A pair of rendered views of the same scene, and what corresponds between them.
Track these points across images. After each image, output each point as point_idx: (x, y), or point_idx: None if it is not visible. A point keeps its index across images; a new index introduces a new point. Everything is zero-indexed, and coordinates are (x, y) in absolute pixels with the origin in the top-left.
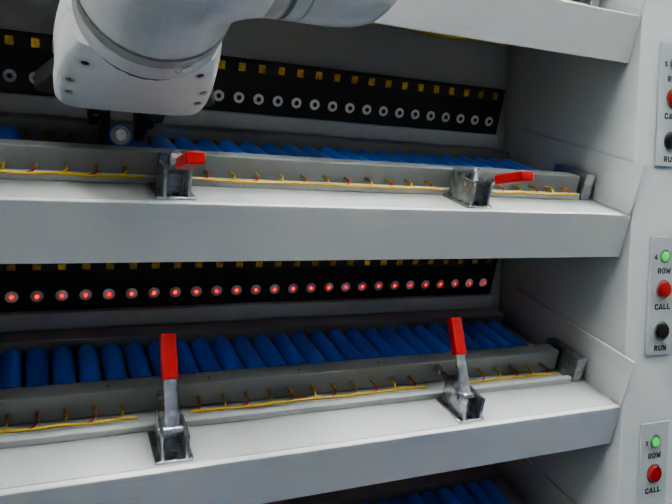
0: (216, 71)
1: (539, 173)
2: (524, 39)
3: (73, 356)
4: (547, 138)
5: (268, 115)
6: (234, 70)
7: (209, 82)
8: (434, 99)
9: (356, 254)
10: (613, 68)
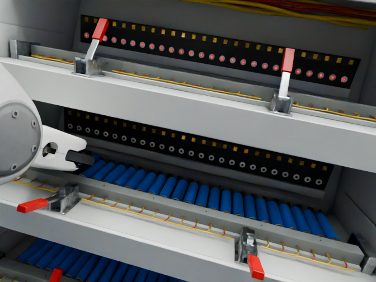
0: (41, 164)
1: (323, 243)
2: (310, 154)
3: (62, 247)
4: (357, 207)
5: (175, 156)
6: (159, 134)
7: (43, 167)
8: (277, 163)
9: (150, 267)
10: None
